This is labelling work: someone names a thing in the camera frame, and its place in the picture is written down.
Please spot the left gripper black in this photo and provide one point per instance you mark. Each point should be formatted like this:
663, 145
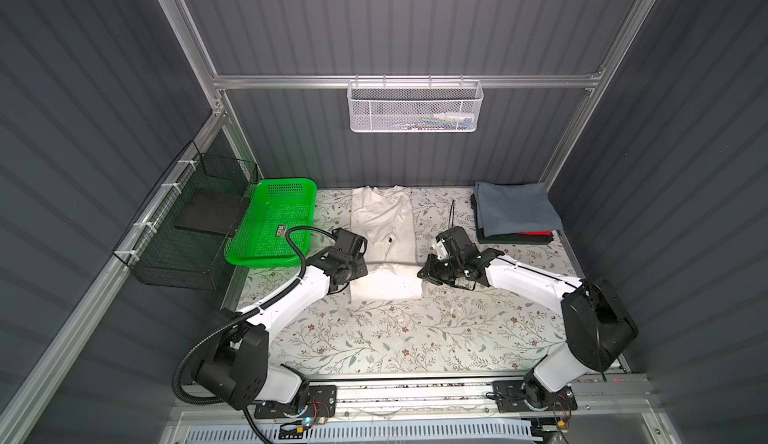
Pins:
360, 266

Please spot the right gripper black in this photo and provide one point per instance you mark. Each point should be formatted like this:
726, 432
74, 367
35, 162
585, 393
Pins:
428, 269

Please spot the white printed t-shirt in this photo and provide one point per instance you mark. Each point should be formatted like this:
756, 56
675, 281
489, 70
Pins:
385, 218

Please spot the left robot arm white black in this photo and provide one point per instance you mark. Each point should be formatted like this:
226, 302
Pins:
232, 365

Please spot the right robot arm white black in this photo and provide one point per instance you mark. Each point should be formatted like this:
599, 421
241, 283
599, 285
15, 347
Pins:
598, 327

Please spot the grey folded t-shirt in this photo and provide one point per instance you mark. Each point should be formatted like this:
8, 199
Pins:
514, 209

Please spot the green plastic basket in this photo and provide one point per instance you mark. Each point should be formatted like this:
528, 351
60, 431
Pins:
276, 206

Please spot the red folded t-shirt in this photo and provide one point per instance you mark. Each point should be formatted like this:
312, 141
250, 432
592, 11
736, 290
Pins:
537, 235

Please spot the white bottle in basket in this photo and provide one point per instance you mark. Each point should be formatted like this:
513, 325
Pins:
460, 119

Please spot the aluminium front rail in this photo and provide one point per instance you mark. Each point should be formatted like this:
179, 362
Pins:
442, 395

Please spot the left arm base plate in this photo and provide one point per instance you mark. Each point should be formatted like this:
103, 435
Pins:
316, 401

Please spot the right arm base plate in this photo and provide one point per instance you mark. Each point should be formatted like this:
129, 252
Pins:
510, 393

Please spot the white wire mesh basket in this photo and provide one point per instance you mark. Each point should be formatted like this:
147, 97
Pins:
400, 108

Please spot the black wire side basket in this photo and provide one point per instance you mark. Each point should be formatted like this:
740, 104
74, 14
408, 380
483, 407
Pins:
181, 242

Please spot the white vented cable duct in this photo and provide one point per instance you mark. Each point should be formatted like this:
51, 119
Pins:
491, 430

